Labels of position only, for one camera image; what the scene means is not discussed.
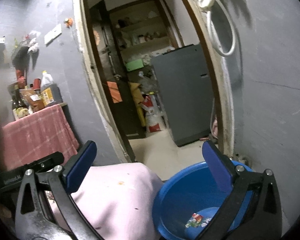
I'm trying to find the red orange wrapper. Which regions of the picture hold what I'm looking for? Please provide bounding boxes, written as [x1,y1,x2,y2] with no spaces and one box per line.
[185,213,211,228]

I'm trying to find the red plaid cloth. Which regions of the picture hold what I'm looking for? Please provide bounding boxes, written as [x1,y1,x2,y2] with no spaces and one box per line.
[3,105,79,170]

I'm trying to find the blue plastic bucket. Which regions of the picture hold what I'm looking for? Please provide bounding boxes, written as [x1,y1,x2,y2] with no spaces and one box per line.
[152,160,254,240]

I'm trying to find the dark glass bottle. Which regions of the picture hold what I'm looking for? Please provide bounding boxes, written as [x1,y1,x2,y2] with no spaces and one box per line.
[12,85,27,120]

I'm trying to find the brown sauce pouch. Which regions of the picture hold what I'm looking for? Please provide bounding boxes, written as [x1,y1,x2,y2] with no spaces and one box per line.
[20,89,45,112]

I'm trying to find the large soy sauce jug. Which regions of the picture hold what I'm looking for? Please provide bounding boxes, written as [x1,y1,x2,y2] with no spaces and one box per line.
[40,71,63,107]

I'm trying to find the red cup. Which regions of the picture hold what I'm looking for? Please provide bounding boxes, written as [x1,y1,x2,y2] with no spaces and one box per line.
[32,78,41,90]

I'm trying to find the grey washing machine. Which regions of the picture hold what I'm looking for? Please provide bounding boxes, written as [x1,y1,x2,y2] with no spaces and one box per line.
[151,44,214,147]

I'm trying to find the green box on shelf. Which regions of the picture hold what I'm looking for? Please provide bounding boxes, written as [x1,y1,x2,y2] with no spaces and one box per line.
[126,59,144,72]

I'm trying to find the wooden door frame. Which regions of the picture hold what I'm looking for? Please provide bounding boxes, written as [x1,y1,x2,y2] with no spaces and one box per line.
[76,0,235,163]

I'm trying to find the wall shelf rack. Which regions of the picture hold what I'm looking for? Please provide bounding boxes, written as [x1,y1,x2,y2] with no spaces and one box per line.
[11,38,39,67]

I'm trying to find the white wall switch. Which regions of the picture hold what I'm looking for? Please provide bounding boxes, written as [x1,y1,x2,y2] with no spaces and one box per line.
[44,23,62,46]

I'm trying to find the white hose loop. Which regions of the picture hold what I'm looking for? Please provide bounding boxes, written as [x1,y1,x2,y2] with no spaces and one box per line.
[206,0,237,57]

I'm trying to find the orange wall hook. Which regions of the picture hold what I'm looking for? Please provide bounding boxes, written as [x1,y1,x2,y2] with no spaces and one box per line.
[64,17,73,28]

